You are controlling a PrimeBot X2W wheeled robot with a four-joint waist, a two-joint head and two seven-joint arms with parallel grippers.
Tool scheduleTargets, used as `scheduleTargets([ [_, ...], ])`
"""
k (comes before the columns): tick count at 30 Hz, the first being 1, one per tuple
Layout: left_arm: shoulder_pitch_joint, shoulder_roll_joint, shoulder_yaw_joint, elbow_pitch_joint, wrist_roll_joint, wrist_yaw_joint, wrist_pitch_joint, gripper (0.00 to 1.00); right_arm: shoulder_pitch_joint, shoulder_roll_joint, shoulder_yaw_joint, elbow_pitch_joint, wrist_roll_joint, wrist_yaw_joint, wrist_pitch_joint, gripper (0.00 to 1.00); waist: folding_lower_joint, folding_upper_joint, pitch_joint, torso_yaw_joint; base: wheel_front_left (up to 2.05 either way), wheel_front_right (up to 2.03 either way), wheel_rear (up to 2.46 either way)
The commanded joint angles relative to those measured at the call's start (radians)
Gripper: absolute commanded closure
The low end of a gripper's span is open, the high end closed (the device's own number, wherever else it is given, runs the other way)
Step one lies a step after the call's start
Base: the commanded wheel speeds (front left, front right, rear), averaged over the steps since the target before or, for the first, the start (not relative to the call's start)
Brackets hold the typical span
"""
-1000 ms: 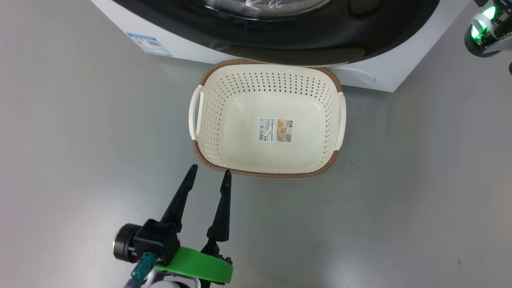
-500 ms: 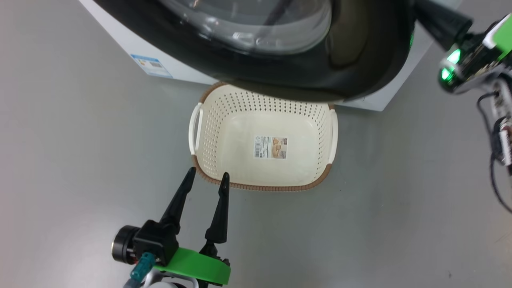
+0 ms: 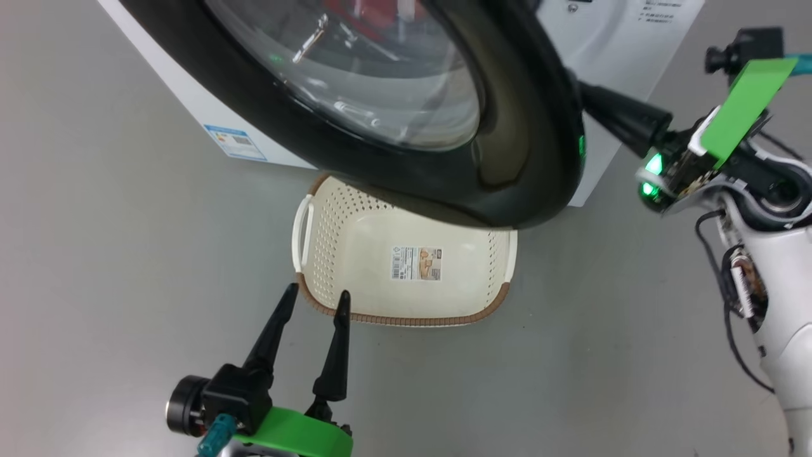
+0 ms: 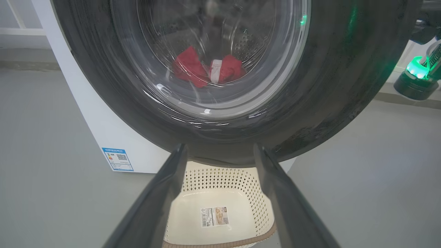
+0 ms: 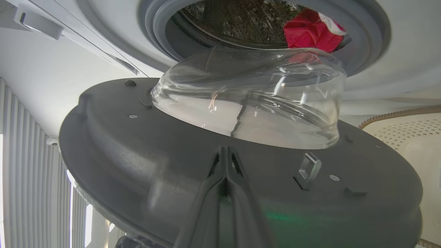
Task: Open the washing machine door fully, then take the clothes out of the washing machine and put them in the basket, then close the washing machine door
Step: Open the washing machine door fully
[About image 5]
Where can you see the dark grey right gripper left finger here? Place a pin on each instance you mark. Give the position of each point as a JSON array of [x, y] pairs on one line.
[[206, 213]]

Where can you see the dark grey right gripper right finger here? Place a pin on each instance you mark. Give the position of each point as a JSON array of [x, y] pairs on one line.
[[244, 213]]

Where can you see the dark round glass washer door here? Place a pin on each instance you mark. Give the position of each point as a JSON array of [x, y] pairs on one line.
[[120, 155]]

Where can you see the red and white garment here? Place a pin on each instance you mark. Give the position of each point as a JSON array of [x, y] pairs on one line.
[[310, 34]]

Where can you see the cream perforated laundry basket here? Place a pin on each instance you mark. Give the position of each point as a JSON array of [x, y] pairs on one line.
[[413, 144]]

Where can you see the grey rubber door gasket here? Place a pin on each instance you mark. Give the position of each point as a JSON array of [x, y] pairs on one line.
[[365, 41]]

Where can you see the white front-load washing machine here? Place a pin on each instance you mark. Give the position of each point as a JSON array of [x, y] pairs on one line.
[[396, 51]]

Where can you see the grey vertical blinds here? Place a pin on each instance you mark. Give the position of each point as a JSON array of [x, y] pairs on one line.
[[24, 179]]

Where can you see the perforated steel washer drum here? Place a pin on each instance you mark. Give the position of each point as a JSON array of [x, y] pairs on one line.
[[234, 20]]

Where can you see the white dome security camera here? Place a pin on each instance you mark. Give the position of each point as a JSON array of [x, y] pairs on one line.
[[51, 141]]

